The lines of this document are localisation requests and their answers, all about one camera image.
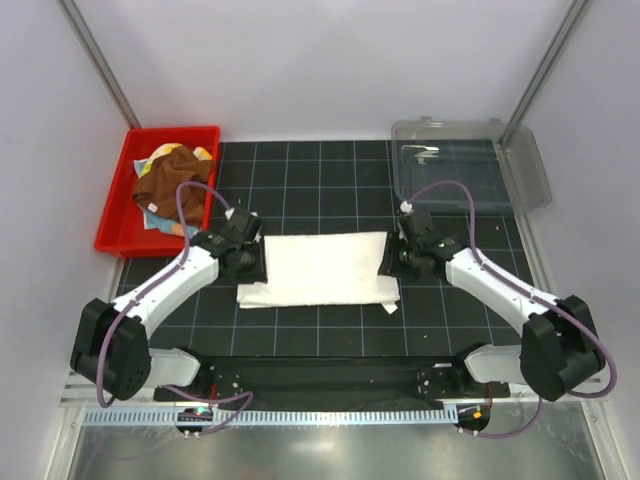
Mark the colourful patterned towel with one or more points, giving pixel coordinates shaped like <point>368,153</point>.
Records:
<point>192,199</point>

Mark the left aluminium frame post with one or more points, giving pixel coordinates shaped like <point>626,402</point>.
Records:
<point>94,53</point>

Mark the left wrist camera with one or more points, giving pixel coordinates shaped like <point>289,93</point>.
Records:
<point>241,226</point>

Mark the brown towel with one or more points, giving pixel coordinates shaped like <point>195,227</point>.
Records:
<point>166,168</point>

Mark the red plastic bin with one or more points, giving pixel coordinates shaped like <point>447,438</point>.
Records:
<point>121,232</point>

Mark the aluminium frame post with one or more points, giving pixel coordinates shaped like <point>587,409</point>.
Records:
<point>559,41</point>
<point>94,53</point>

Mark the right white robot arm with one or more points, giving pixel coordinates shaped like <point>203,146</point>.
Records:
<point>559,348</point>

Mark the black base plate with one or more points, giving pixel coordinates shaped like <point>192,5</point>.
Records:
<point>341,384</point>

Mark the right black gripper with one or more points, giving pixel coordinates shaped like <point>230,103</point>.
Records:
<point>390,262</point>

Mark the aluminium rail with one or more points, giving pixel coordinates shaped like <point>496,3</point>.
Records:
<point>79,391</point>

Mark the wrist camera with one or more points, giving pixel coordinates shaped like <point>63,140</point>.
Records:
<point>413,223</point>
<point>241,226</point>

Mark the right aluminium frame post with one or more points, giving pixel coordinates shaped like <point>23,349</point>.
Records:
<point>559,41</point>

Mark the slotted cable duct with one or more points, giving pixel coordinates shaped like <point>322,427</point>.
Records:
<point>182,416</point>

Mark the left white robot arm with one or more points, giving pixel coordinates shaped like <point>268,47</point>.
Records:
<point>112,344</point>

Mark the black grid mat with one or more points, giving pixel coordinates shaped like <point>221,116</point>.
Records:
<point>325,187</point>

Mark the white towel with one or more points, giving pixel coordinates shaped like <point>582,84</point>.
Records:
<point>323,270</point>

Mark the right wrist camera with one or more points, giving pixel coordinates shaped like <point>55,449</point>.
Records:
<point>413,223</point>

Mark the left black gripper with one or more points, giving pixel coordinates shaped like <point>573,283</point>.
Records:
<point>258,272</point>

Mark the clear plastic container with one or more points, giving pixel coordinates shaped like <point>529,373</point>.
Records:
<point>501,167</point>

